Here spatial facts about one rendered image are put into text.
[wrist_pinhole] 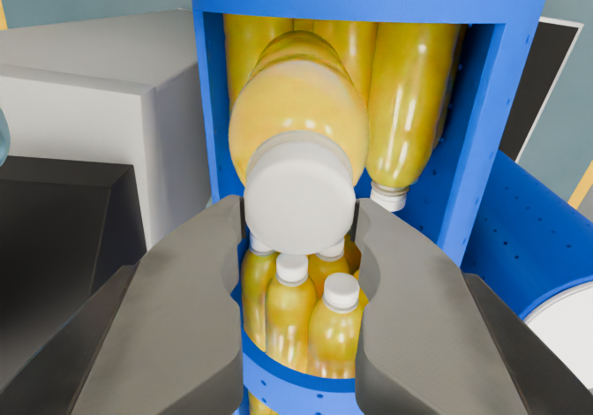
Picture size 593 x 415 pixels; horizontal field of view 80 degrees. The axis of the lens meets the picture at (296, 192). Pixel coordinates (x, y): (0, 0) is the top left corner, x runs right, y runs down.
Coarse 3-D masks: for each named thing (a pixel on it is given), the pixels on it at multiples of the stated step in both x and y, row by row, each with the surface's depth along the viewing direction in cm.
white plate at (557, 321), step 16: (576, 288) 56; (592, 288) 55; (544, 304) 58; (560, 304) 57; (576, 304) 57; (592, 304) 57; (528, 320) 59; (544, 320) 59; (560, 320) 58; (576, 320) 58; (592, 320) 58; (544, 336) 60; (560, 336) 60; (576, 336) 60; (592, 336) 60; (560, 352) 62; (576, 352) 62; (592, 352) 62; (576, 368) 64; (592, 368) 64; (592, 384) 67
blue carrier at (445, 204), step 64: (192, 0) 27; (256, 0) 21; (320, 0) 20; (384, 0) 19; (448, 0) 19; (512, 0) 21; (512, 64) 24; (448, 128) 42; (448, 192) 43; (448, 256) 31; (256, 384) 41; (320, 384) 37
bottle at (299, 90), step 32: (288, 32) 27; (256, 64) 21; (288, 64) 16; (320, 64) 16; (256, 96) 15; (288, 96) 14; (320, 96) 14; (352, 96) 16; (256, 128) 14; (288, 128) 14; (320, 128) 14; (352, 128) 14; (256, 160) 13; (352, 160) 14
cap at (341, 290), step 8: (328, 280) 40; (336, 280) 40; (344, 280) 40; (352, 280) 40; (328, 288) 39; (336, 288) 39; (344, 288) 39; (352, 288) 39; (328, 296) 39; (336, 296) 38; (344, 296) 38; (352, 296) 38; (336, 304) 39; (344, 304) 38; (352, 304) 39
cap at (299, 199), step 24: (288, 144) 12; (312, 144) 12; (264, 168) 11; (288, 168) 11; (312, 168) 11; (336, 168) 12; (264, 192) 12; (288, 192) 12; (312, 192) 12; (336, 192) 12; (264, 216) 12; (288, 216) 12; (312, 216) 12; (336, 216) 12; (264, 240) 13; (288, 240) 13; (312, 240) 13; (336, 240) 13
